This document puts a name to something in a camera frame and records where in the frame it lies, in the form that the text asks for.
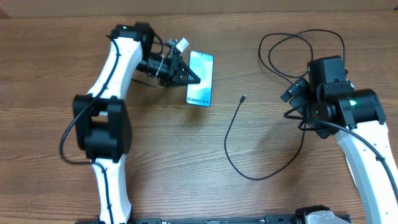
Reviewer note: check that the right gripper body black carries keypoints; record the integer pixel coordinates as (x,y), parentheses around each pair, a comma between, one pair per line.
(302,99)

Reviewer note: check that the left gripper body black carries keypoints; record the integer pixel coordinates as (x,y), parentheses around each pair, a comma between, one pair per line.
(168,70)

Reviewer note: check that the Samsung Galaxy smartphone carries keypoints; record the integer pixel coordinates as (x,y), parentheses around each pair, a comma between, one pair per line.
(202,65)

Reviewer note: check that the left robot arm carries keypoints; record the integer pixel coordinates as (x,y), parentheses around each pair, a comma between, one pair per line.
(101,121)

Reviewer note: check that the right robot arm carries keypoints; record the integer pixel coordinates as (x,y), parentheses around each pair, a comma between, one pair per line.
(327,103)

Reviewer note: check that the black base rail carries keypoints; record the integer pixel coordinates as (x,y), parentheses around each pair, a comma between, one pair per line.
(297,217)

